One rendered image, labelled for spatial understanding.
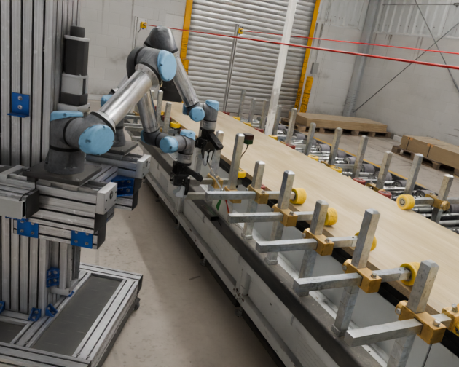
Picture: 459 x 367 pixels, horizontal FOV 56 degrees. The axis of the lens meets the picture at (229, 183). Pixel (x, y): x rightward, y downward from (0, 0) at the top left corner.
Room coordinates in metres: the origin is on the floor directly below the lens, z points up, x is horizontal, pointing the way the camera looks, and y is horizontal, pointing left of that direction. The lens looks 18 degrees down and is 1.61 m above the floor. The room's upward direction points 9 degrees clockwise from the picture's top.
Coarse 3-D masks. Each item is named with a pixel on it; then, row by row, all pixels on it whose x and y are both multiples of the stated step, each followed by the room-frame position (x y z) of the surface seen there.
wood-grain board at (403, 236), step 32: (192, 128) 3.50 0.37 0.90; (224, 128) 3.72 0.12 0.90; (224, 160) 2.76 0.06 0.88; (256, 160) 2.80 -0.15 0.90; (288, 160) 2.94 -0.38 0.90; (320, 192) 2.32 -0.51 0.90; (352, 192) 2.42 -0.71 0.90; (352, 224) 1.90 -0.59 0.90; (384, 224) 1.97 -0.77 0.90; (416, 224) 2.05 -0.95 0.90; (384, 256) 1.60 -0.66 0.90; (416, 256) 1.65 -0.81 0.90; (448, 256) 1.70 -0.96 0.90; (448, 288) 1.41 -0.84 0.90
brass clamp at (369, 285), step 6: (348, 264) 1.34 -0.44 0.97; (348, 270) 1.33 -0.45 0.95; (354, 270) 1.31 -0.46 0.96; (360, 270) 1.30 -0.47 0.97; (366, 270) 1.30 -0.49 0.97; (366, 276) 1.26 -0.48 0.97; (378, 276) 1.28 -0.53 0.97; (366, 282) 1.25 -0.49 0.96; (372, 282) 1.25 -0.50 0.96; (378, 282) 1.26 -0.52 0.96; (366, 288) 1.25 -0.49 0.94; (372, 288) 1.25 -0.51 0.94; (378, 288) 1.26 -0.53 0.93
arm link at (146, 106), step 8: (136, 48) 1.84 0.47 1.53; (128, 56) 1.85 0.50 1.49; (128, 64) 1.84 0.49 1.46; (128, 72) 1.87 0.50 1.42; (144, 96) 1.91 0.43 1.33; (144, 104) 1.93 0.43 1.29; (152, 104) 1.95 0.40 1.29; (144, 112) 1.94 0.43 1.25; (152, 112) 1.96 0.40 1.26; (144, 120) 1.95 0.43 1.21; (152, 120) 1.96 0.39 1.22; (144, 128) 1.98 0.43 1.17; (152, 128) 1.97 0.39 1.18; (144, 136) 2.01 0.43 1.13; (152, 136) 1.98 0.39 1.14; (152, 144) 1.99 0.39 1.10
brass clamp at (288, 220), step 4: (276, 204) 1.81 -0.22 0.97; (272, 208) 1.79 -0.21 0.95; (276, 208) 1.77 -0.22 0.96; (288, 208) 1.78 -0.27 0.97; (272, 212) 1.79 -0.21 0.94; (280, 212) 1.74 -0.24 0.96; (284, 212) 1.72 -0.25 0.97; (288, 212) 1.73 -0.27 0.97; (284, 216) 1.71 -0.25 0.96; (288, 216) 1.69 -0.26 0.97; (292, 216) 1.70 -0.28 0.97; (296, 216) 1.70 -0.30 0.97; (284, 220) 1.70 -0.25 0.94; (288, 220) 1.69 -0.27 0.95; (292, 220) 1.70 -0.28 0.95; (296, 220) 1.71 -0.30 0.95; (284, 224) 1.70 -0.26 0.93; (288, 224) 1.69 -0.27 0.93; (292, 224) 1.70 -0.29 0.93
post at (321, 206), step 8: (320, 200) 1.55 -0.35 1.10; (320, 208) 1.53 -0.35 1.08; (320, 216) 1.53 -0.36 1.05; (312, 224) 1.55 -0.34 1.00; (320, 224) 1.54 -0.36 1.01; (312, 232) 1.54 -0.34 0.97; (320, 232) 1.54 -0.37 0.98; (304, 256) 1.56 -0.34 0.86; (312, 256) 1.54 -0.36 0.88; (304, 264) 1.55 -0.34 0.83; (312, 264) 1.54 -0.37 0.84; (304, 272) 1.54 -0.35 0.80; (312, 272) 1.55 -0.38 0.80
